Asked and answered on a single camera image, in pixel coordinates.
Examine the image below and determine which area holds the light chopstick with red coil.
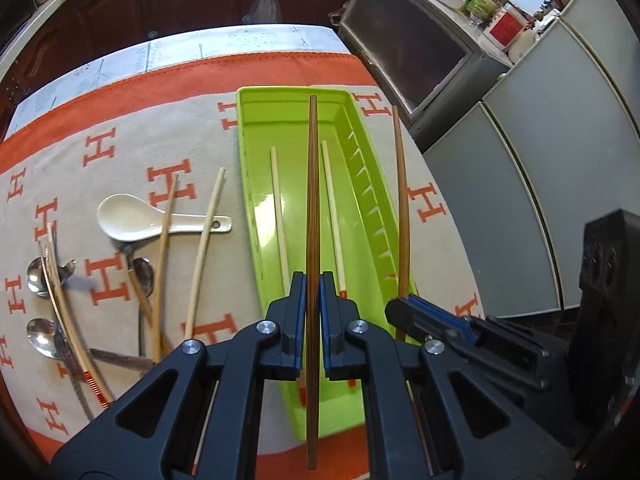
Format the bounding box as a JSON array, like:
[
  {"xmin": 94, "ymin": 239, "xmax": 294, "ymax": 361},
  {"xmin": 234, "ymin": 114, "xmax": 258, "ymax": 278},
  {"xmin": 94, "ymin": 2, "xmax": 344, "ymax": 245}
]
[{"xmin": 46, "ymin": 222, "xmax": 115, "ymax": 408}]

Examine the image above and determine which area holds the light wooden chopstick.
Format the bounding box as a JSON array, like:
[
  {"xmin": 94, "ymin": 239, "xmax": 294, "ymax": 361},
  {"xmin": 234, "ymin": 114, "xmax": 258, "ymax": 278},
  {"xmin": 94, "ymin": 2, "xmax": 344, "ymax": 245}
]
[
  {"xmin": 269, "ymin": 146, "xmax": 292, "ymax": 293},
  {"xmin": 182, "ymin": 167, "xmax": 227, "ymax": 343},
  {"xmin": 320, "ymin": 140, "xmax": 350, "ymax": 298}
]

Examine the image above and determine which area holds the white patterned tablecloth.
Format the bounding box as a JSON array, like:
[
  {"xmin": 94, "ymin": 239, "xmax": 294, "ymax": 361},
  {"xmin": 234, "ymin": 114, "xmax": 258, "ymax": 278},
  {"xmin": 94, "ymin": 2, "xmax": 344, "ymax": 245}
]
[{"xmin": 2, "ymin": 24, "xmax": 353, "ymax": 133}]

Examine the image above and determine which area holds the container with red label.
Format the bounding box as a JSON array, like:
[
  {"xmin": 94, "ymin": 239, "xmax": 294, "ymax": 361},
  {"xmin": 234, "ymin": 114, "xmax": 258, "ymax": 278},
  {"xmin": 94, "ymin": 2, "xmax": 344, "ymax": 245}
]
[{"xmin": 482, "ymin": 4, "xmax": 528, "ymax": 51}]

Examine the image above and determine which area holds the white jar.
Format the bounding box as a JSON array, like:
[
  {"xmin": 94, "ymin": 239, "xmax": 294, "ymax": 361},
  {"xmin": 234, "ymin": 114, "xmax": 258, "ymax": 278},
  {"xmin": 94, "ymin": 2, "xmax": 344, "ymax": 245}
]
[{"xmin": 507, "ymin": 27, "xmax": 538, "ymax": 61}]

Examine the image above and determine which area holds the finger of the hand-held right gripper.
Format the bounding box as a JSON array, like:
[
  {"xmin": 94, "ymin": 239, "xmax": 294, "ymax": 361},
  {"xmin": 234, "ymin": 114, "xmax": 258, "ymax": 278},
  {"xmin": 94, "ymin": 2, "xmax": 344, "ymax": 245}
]
[
  {"xmin": 407, "ymin": 295, "xmax": 567, "ymax": 359},
  {"xmin": 384, "ymin": 299, "xmax": 569, "ymax": 392}
]

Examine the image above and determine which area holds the orange and beige printed blanket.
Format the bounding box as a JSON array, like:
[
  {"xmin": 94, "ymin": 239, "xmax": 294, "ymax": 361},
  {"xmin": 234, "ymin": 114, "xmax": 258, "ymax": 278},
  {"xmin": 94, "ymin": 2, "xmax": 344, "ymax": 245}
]
[{"xmin": 0, "ymin": 52, "xmax": 483, "ymax": 480}]

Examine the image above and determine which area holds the brown wooden chopstick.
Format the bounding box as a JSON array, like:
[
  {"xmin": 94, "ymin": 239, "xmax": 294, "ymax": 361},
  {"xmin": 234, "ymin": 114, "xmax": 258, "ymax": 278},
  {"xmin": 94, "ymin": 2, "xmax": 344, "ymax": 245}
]
[
  {"xmin": 127, "ymin": 269, "xmax": 168, "ymax": 358},
  {"xmin": 391, "ymin": 106, "xmax": 412, "ymax": 343},
  {"xmin": 150, "ymin": 172, "xmax": 181, "ymax": 363},
  {"xmin": 305, "ymin": 94, "xmax": 321, "ymax": 470}
]

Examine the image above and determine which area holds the white ceramic spoon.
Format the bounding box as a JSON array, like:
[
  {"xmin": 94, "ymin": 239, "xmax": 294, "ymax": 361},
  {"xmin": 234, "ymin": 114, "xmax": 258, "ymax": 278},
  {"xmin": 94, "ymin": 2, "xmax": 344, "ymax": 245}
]
[{"xmin": 96, "ymin": 193, "xmax": 233, "ymax": 242}]

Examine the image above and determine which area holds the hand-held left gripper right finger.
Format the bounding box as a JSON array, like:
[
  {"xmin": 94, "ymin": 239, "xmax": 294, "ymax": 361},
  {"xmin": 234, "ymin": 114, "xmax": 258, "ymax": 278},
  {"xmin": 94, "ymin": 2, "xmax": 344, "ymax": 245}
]
[{"xmin": 320, "ymin": 271, "xmax": 583, "ymax": 480}]

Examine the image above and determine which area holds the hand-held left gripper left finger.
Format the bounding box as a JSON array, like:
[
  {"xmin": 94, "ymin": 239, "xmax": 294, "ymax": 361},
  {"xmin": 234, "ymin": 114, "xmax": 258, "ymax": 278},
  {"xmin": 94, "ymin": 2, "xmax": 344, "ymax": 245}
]
[{"xmin": 50, "ymin": 271, "xmax": 308, "ymax": 480}]

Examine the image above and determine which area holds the clear bottle with green label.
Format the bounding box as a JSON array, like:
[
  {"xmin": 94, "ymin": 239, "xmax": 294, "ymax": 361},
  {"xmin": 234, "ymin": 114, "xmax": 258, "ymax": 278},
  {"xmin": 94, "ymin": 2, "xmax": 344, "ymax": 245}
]
[{"xmin": 465, "ymin": 0, "xmax": 503, "ymax": 26}]

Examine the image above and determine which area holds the clear plastic bag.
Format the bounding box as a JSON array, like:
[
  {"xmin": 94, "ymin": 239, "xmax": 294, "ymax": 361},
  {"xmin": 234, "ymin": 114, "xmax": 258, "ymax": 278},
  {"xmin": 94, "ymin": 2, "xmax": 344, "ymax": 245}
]
[{"xmin": 245, "ymin": 0, "xmax": 281, "ymax": 23}]

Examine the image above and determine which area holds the metal spoon with textured handle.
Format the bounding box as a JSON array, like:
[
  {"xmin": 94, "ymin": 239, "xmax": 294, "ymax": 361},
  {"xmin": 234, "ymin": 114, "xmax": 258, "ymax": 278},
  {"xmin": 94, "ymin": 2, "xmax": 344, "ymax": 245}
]
[{"xmin": 89, "ymin": 347, "xmax": 155, "ymax": 371}]

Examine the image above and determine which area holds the grey refrigerator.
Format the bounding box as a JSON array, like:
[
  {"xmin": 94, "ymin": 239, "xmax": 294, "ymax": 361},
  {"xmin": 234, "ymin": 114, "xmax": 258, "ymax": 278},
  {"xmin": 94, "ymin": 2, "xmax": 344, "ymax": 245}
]
[{"xmin": 420, "ymin": 0, "xmax": 640, "ymax": 318}]

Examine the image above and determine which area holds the green plastic utensil tray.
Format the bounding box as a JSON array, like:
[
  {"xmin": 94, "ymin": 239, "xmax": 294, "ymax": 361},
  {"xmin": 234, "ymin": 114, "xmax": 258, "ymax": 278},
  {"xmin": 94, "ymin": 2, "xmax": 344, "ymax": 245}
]
[{"xmin": 235, "ymin": 86, "xmax": 418, "ymax": 441}]

